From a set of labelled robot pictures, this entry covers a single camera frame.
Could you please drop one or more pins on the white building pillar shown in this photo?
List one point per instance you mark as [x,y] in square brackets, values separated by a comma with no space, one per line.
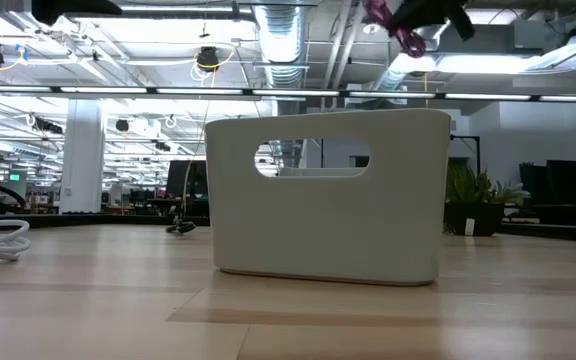
[83,160]

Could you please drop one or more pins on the silver ventilation duct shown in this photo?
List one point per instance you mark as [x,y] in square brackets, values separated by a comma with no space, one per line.
[280,40]

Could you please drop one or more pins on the potted green succulent plant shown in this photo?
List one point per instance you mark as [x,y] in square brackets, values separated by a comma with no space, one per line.
[468,217]

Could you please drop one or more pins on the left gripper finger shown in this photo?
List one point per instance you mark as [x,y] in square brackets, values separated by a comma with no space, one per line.
[73,7]

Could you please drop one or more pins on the black computer monitor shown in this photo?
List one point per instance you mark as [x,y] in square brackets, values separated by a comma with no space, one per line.
[565,182]
[175,177]

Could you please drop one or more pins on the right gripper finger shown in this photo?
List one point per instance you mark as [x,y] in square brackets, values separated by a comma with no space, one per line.
[460,20]
[423,12]

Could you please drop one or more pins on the long LED light bar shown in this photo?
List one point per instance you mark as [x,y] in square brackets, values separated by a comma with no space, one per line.
[198,91]

